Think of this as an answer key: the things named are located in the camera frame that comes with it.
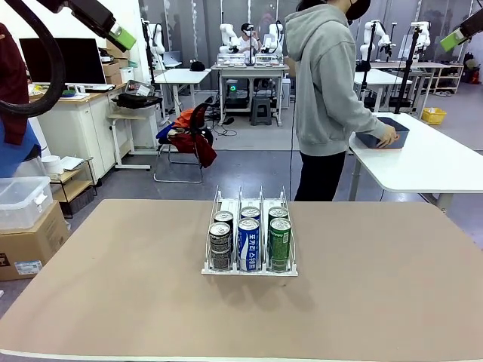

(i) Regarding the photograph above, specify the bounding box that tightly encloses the white paper stack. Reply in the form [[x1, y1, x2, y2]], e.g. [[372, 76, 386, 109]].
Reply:
[[60, 156, 85, 170]]

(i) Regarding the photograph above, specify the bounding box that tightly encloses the person in red jacket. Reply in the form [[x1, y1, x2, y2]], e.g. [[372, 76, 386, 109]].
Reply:
[[0, 22, 42, 178]]

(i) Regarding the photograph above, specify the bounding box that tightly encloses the person's right hand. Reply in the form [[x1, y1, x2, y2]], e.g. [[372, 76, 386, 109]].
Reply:
[[375, 126, 398, 149]]

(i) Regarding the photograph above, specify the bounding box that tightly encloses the black camera stand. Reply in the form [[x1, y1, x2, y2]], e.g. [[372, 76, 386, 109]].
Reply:
[[394, 22, 423, 115]]

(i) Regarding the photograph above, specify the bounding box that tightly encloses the black computer tower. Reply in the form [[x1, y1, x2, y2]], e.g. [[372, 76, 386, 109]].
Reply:
[[225, 79, 252, 111]]

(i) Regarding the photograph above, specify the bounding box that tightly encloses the seated person with headset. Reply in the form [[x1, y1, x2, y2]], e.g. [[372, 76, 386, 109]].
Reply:
[[235, 22, 263, 54]]

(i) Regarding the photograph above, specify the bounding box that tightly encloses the black coffee can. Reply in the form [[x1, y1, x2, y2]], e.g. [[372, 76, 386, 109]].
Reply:
[[209, 222, 232, 272], [214, 210, 235, 232]]

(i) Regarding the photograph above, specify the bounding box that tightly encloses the white background table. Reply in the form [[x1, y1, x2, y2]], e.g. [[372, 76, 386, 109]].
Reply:
[[154, 67, 212, 125], [352, 69, 414, 114]]

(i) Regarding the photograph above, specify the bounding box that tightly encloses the large cardboard box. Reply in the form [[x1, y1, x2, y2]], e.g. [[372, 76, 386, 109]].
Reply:
[[0, 199, 72, 282]]

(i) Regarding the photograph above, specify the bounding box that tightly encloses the green beverage can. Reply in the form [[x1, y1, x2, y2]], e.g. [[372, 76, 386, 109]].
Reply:
[[268, 217, 293, 272], [267, 206, 290, 222]]

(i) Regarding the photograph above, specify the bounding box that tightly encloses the thin black stand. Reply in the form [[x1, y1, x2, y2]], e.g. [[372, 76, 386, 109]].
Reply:
[[360, 20, 378, 103]]

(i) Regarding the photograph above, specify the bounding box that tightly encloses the wooden shelf desk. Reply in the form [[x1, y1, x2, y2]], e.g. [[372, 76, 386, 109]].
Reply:
[[371, 60, 465, 95]]

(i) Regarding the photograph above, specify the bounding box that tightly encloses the clear box with label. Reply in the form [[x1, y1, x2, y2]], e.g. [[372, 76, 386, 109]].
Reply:
[[124, 79, 155, 97]]

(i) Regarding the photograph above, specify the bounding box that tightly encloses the clear plastic storage bin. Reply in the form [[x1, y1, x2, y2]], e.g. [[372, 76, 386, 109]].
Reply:
[[0, 176, 54, 231]]

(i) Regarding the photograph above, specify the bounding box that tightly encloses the black computer monitor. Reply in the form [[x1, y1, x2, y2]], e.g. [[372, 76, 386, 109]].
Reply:
[[18, 37, 107, 86]]

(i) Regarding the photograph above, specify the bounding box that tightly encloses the small cardboard box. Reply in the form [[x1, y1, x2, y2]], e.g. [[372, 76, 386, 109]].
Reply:
[[106, 37, 131, 60], [101, 60, 124, 86]]

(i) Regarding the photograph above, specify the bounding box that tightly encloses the black office chair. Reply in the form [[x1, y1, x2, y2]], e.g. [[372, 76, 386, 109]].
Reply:
[[153, 101, 218, 185]]

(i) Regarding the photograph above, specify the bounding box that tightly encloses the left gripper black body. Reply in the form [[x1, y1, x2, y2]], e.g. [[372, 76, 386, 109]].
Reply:
[[52, 0, 116, 38]]

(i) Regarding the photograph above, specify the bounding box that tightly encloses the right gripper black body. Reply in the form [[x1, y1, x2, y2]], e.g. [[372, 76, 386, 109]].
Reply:
[[458, 9, 483, 38]]

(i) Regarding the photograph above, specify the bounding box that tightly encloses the large white table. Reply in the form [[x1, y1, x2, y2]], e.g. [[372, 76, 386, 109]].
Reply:
[[347, 112, 483, 212]]

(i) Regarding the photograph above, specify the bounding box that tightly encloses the grey workstation desk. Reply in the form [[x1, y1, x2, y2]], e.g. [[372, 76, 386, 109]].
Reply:
[[210, 62, 291, 127]]

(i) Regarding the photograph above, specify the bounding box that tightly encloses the small white side table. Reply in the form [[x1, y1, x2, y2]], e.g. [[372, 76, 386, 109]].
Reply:
[[107, 111, 159, 173]]

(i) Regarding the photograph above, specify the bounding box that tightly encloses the grey plastic stool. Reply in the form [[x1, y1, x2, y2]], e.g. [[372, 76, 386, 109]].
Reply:
[[249, 96, 273, 127]]

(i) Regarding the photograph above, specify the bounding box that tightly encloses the thick black cable hose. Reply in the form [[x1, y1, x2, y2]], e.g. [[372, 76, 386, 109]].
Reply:
[[0, 0, 66, 118]]

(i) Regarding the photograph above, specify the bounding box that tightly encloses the red jacket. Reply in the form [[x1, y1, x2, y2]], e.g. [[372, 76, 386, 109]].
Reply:
[[168, 109, 218, 169]]

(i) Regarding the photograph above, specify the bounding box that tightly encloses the blue plastic bin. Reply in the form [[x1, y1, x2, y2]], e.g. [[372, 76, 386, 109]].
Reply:
[[356, 116, 411, 151]]

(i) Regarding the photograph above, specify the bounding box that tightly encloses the black bag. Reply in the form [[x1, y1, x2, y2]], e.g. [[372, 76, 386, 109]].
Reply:
[[112, 92, 164, 110]]

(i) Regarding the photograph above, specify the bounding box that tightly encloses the yellow basket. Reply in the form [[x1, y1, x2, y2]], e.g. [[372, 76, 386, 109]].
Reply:
[[421, 107, 448, 125]]

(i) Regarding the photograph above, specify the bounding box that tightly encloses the white wire can dispenser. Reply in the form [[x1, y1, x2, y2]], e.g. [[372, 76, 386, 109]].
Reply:
[[201, 184, 299, 278]]

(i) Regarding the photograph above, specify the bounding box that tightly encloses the person in grey hoodie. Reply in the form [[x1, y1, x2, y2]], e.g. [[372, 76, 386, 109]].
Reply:
[[283, 0, 398, 202]]

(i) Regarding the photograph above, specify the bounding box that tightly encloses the white cabinet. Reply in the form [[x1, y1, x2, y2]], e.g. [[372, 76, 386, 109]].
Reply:
[[29, 83, 128, 186]]

